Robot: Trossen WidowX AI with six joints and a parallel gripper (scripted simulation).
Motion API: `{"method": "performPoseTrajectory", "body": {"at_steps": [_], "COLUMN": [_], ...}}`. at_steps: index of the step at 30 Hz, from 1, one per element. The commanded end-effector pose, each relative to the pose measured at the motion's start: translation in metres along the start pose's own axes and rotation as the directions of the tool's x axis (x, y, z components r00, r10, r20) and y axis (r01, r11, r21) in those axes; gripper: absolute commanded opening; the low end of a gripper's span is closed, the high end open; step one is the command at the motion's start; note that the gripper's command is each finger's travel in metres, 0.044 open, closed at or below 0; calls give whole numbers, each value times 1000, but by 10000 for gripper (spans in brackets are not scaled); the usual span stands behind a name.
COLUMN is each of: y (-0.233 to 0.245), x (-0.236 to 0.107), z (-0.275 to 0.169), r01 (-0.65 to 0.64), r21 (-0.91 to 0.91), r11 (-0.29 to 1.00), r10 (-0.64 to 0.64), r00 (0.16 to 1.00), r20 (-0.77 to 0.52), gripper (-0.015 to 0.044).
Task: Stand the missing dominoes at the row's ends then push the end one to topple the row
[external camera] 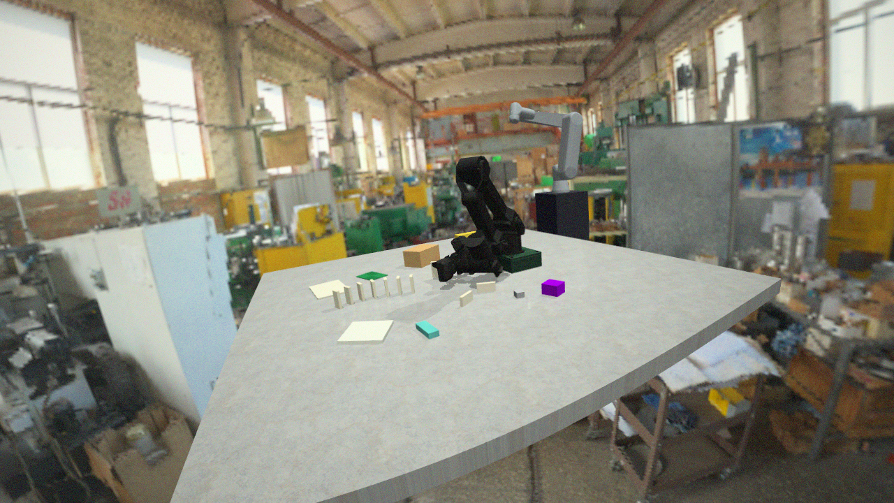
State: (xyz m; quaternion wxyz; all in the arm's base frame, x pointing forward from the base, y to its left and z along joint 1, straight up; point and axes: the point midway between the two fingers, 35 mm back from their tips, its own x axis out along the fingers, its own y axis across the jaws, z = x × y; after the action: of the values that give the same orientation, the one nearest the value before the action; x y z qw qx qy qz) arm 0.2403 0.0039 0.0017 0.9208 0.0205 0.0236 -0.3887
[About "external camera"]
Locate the purple block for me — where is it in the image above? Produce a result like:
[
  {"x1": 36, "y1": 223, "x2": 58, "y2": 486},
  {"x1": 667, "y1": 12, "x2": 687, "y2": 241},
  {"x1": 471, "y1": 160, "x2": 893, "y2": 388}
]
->
[{"x1": 541, "y1": 279, "x2": 565, "y2": 297}]

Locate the green rectangular block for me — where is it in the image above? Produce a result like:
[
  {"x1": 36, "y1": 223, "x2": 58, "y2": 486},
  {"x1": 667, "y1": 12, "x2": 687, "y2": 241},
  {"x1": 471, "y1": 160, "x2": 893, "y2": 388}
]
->
[{"x1": 356, "y1": 272, "x2": 388, "y2": 280}]

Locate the turquoise rectangular block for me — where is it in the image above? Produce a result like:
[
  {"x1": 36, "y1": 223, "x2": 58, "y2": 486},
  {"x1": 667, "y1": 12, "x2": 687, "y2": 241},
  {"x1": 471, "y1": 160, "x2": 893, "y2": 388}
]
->
[{"x1": 416, "y1": 321, "x2": 439, "y2": 340}]

